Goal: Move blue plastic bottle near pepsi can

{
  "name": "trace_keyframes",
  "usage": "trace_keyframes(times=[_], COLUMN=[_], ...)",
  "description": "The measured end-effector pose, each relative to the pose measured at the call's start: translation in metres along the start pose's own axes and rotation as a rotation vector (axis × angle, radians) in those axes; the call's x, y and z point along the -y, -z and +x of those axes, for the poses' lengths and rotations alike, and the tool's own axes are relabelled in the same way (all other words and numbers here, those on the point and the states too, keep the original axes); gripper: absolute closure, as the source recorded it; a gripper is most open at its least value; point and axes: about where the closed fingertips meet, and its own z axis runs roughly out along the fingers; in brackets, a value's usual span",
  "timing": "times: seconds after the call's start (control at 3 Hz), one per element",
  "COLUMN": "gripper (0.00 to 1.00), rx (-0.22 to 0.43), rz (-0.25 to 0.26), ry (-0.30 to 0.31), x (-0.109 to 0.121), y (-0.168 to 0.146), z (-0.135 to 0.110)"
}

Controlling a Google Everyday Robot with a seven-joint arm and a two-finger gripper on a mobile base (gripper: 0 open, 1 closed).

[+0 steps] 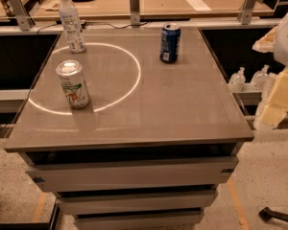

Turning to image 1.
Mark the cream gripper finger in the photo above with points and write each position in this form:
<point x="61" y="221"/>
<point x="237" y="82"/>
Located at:
<point x="266" y="43"/>
<point x="276" y="108"/>

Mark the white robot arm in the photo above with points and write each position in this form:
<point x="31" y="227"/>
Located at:
<point x="280" y="55"/>

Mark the right clear sanitizer bottle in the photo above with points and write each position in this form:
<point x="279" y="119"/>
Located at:
<point x="259" y="78"/>

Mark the clear sanitizer bottle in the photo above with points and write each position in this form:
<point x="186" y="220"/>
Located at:
<point x="237" y="80"/>
<point x="259" y="78"/>

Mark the left clear sanitizer bottle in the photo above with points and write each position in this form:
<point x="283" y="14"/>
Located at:
<point x="237" y="80"/>

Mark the blue pepsi can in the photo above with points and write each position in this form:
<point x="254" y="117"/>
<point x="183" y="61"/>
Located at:
<point x="169" y="43"/>

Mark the clear plastic water bottle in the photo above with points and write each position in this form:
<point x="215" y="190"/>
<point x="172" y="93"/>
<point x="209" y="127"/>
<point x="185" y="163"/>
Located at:
<point x="70" y="21"/>

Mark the white green soda can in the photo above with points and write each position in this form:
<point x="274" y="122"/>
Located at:
<point x="73" y="83"/>

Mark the white paper note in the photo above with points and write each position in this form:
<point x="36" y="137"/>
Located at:
<point x="199" y="5"/>

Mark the black chair base leg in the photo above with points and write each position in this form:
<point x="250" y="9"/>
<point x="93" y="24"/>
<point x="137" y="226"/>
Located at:
<point x="267" y="214"/>

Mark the bottom grey drawer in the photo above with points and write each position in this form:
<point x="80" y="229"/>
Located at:
<point x="122" y="222"/>

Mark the grey drawer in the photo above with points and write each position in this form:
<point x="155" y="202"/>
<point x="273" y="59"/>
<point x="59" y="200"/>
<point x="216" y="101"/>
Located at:
<point x="136" y="202"/>
<point x="133" y="174"/>
<point x="122" y="222"/>

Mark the middle grey drawer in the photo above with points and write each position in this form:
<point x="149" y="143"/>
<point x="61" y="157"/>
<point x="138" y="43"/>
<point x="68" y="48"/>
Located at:
<point x="136" y="202"/>

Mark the top grey drawer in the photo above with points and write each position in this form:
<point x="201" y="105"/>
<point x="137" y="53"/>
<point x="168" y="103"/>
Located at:
<point x="133" y="174"/>

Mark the right metal bracket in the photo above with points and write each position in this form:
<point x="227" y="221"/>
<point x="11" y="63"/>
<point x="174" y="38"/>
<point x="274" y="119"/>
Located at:
<point x="245" y="15"/>

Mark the metal bracket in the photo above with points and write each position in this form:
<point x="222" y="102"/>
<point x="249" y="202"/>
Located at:
<point x="135" y="12"/>
<point x="245" y="15"/>
<point x="18" y="15"/>

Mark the middle metal bracket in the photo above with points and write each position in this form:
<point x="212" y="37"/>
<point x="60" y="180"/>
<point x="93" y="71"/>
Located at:
<point x="135" y="12"/>

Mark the left metal bracket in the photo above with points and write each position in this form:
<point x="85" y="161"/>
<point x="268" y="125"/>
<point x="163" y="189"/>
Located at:
<point x="18" y="15"/>

